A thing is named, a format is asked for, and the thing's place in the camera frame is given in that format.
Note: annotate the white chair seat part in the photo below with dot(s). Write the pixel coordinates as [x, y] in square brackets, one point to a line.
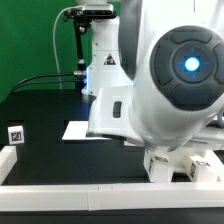
[178, 157]

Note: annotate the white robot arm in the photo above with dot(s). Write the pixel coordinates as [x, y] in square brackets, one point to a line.
[173, 53]

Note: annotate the white marker sheet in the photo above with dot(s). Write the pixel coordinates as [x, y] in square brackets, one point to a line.
[77, 130]

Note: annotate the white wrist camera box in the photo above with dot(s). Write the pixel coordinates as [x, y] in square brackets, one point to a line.
[109, 115]

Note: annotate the white workspace border frame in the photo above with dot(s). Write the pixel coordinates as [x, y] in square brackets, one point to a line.
[107, 196]

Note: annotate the black camera on stand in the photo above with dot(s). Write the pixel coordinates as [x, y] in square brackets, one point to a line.
[102, 20]

